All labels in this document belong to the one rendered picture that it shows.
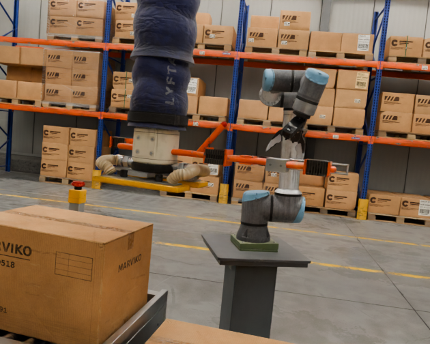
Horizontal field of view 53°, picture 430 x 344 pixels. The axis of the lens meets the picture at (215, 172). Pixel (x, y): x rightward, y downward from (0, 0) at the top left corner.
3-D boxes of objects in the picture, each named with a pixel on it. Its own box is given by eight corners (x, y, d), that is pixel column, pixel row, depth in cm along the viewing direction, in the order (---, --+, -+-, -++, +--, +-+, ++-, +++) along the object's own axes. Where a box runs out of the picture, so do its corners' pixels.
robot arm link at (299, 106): (314, 106, 164) (291, 96, 167) (310, 118, 165) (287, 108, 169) (319, 105, 172) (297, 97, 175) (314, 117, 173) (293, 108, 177)
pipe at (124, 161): (95, 170, 158) (96, 155, 158) (130, 168, 182) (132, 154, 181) (181, 182, 147) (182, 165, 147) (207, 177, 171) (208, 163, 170)
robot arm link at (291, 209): (270, 218, 250) (279, 87, 243) (301, 220, 249) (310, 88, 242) (271, 224, 235) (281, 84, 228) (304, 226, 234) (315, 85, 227)
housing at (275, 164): (264, 170, 147) (265, 157, 146) (268, 169, 153) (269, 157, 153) (284, 173, 145) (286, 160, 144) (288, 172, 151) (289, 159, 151)
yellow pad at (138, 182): (91, 181, 157) (92, 167, 156) (107, 179, 166) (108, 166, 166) (177, 193, 146) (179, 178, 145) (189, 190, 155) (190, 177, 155)
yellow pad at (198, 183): (119, 177, 174) (121, 165, 174) (132, 176, 184) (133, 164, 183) (198, 188, 164) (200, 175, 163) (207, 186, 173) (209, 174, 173)
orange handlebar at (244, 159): (90, 147, 169) (91, 138, 169) (130, 147, 198) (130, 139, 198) (335, 175, 140) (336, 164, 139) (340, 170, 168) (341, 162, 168)
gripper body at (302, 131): (302, 143, 178) (314, 115, 174) (297, 145, 170) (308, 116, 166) (285, 136, 180) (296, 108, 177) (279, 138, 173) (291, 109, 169)
